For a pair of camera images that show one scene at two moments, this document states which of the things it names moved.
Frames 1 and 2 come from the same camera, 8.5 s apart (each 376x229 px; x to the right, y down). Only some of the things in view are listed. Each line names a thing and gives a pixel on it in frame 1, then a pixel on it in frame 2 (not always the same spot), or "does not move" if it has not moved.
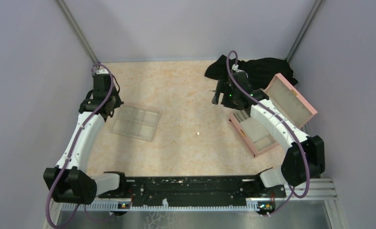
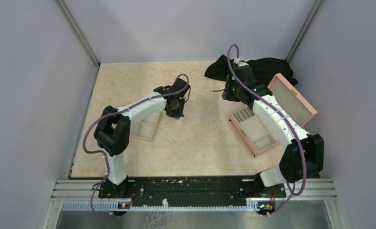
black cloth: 261,71 does not move
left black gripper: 118,101 to 176,114
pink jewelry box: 284,97 does not move
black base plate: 194,189 does not move
